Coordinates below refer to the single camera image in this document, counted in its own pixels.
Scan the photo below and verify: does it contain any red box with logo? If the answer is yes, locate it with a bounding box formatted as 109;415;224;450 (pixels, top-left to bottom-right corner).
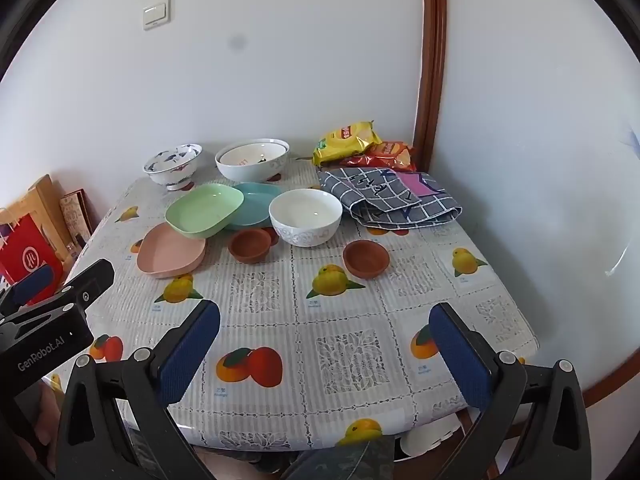
0;212;65;306

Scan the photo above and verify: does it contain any white bowl with red print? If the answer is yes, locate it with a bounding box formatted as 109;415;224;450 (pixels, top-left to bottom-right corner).
219;140;288;167

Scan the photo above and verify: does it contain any brown wooden baseboard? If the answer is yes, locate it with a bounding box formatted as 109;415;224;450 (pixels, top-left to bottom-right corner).
580;342;640;408

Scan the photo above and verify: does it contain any teal square plate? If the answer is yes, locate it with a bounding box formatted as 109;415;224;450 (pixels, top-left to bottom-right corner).
222;182;286;231

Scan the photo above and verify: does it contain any pink square plate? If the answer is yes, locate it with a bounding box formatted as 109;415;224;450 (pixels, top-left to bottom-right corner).
136;223;208;279

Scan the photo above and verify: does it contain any white patterned bowl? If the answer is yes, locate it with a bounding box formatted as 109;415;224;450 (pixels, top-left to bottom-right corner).
268;188;344;248

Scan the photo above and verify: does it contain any brown wooden door frame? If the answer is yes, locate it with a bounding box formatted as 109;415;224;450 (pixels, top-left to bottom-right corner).
412;0;448;173

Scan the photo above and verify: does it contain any white light switch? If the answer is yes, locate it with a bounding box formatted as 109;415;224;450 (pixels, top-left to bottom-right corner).
141;0;171;31

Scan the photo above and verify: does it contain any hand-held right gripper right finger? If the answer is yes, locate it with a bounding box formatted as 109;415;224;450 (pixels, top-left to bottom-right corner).
427;301;593;480

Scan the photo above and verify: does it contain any large white bowl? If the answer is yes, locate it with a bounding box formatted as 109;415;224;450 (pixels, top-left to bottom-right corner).
215;138;291;183

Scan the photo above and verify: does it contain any yellow chip bag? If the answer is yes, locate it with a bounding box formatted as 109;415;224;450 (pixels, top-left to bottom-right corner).
313;120;383;167

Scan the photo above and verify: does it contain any green square plate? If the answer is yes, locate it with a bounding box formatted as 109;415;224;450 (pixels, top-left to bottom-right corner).
165;183;245;239

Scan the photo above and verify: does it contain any blue patterned footed bowl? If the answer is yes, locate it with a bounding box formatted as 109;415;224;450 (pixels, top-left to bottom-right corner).
143;143;204;192

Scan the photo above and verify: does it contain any brown patterned book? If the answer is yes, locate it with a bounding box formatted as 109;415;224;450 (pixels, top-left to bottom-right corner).
59;189;96;248

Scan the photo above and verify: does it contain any red chip bag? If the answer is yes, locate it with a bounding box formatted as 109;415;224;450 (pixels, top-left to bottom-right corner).
342;141;418;172

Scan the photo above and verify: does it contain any grey checked cloth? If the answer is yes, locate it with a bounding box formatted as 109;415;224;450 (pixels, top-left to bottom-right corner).
318;166;463;231

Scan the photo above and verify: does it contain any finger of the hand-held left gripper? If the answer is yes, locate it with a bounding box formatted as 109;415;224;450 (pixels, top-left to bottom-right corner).
0;264;56;319
61;258;116;307

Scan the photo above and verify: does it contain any person's left hand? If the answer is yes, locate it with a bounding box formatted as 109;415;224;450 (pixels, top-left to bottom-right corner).
20;384;65;463

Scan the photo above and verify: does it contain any pink fabric piece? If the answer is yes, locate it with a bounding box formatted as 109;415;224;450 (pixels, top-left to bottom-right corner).
395;171;447;196

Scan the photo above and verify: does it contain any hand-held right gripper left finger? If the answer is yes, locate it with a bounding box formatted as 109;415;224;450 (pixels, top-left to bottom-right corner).
55;299;222;480

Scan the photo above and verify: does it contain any fruit print tablecloth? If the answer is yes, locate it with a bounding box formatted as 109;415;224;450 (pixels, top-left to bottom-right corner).
42;157;541;453

